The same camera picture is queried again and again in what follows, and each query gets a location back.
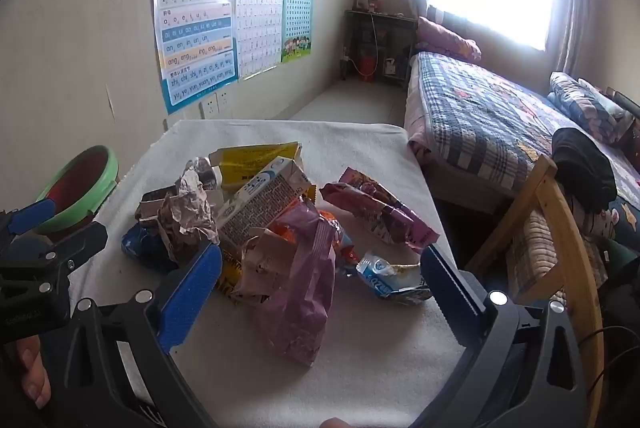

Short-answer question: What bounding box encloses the yellow and black wrapper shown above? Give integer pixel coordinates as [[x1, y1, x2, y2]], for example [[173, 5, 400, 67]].
[[215, 253, 246, 296]]

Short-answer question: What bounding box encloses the white towel table cover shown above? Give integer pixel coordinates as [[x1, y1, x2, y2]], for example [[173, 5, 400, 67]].
[[67, 119, 468, 428]]

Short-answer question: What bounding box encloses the blue foil wrapper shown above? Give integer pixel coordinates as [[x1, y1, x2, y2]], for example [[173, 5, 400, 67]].
[[121, 223, 176, 266]]

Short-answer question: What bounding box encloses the pink purple snack packet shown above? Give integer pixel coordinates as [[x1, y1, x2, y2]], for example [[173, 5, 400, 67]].
[[320, 167, 441, 254]]

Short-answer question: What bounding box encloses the blue and white wrapper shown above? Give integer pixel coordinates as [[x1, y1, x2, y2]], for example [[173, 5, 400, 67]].
[[356, 252, 433, 306]]

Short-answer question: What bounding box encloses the green chart wall poster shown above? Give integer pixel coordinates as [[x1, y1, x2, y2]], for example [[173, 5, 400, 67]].
[[280, 0, 315, 64]]

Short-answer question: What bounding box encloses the green-rimmed red trash bin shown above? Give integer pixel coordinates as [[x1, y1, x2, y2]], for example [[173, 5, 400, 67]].
[[35, 145, 121, 236]]

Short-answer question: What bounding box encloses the pink pillow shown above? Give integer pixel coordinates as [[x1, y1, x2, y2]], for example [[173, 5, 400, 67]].
[[415, 16, 482, 62]]

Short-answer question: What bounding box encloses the dark metal shelf rack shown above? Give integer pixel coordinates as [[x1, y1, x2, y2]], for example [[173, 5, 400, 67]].
[[344, 8, 418, 89]]

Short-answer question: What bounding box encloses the orange wrapper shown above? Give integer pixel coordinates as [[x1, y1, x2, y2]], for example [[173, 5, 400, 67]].
[[320, 208, 361, 276]]

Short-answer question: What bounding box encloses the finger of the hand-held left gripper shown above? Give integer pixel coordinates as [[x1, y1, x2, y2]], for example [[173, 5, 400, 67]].
[[30, 222, 109, 279], [0, 197, 57, 252]]

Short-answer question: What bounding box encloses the yellow crumpled wrapper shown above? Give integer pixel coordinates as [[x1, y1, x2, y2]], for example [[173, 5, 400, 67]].
[[209, 141, 303, 191]]

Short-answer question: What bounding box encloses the red plastic bucket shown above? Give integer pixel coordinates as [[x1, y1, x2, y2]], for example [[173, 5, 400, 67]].
[[356, 48, 377, 82]]

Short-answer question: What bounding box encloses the brown foil wrapper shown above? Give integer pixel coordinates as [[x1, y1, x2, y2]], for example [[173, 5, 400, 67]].
[[159, 168, 221, 264]]

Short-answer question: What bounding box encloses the beige paper carton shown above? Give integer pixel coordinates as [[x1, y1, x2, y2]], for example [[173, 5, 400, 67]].
[[235, 228, 301, 306]]

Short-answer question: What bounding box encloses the white printed carton box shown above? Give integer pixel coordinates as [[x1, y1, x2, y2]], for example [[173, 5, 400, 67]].
[[215, 155, 313, 254]]

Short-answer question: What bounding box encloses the wooden chair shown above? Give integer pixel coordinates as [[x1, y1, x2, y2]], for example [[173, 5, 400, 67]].
[[465, 153, 606, 428]]

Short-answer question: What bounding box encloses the blue alphabet wall poster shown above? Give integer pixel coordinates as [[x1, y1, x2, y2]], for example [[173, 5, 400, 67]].
[[152, 0, 240, 115]]

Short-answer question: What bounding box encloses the person's left hand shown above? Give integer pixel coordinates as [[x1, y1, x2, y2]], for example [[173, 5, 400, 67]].
[[14, 334, 53, 411]]

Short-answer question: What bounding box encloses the striped chair cushion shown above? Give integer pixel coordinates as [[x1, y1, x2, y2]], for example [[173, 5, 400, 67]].
[[505, 208, 567, 304]]

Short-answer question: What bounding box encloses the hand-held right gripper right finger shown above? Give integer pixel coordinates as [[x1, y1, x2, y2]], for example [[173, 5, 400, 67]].
[[420, 244, 588, 428]]

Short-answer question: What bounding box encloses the black cloth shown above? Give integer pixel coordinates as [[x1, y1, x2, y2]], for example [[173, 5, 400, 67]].
[[552, 128, 618, 211]]

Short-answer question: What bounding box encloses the bed with plaid quilt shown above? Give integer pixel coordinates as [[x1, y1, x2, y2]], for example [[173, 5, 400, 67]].
[[404, 51, 640, 239]]

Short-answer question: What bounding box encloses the white chart wall poster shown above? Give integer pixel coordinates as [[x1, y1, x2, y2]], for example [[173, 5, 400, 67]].
[[235, 0, 286, 82]]

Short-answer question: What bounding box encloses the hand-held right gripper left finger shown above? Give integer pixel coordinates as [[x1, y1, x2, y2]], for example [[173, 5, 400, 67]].
[[65, 243, 223, 428]]

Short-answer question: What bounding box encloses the purple plastic bag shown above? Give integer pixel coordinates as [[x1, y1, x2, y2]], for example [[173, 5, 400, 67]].
[[252, 197, 337, 368]]

